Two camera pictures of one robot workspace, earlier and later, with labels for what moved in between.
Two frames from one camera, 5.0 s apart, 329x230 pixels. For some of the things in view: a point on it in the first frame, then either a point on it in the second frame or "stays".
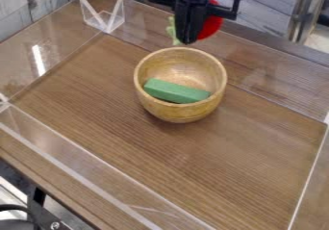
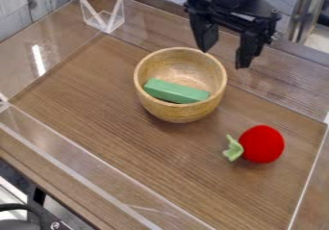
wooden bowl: [189, 67] stays
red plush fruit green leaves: [212, 28] -> [261, 144]
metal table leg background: [307, 17] stays
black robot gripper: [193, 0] -> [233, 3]
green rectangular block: [174, 92] stays
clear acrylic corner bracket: [103, 20] stays
